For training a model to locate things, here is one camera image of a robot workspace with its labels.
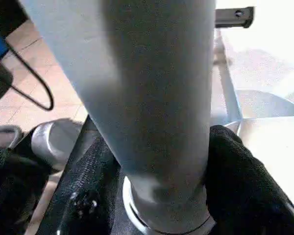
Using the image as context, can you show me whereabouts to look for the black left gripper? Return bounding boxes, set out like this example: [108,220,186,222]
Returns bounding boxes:
[215,6,255,29]

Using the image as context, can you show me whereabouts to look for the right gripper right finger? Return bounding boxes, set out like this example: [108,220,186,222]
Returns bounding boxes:
[205,125,294,235]

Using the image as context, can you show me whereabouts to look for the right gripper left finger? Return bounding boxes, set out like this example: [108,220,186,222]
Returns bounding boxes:
[37,137,124,235]

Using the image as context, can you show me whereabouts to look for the white plastic children's table top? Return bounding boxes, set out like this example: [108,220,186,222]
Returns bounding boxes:
[122,0,294,235]

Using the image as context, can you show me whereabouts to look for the white plastic table leg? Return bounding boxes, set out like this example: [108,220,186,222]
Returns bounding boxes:
[19,0,218,234]

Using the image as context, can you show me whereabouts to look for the black robot lower body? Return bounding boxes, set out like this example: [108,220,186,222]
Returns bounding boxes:
[0,125,52,235]

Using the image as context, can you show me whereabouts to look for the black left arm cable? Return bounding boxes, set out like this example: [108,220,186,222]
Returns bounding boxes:
[4,42,55,112]

